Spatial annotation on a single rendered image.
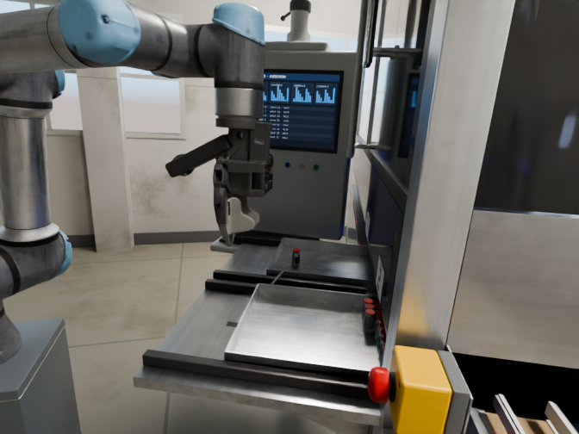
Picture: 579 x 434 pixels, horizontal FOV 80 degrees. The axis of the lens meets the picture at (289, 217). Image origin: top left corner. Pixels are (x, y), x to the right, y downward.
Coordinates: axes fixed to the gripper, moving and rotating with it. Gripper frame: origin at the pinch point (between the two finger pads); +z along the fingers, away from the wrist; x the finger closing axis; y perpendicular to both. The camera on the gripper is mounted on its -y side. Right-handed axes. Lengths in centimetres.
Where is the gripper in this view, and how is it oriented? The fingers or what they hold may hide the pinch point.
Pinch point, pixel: (226, 238)
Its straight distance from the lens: 61.1
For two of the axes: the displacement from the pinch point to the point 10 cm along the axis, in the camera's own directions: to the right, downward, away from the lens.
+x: 1.5, -2.7, 9.5
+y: 9.9, 0.9, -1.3
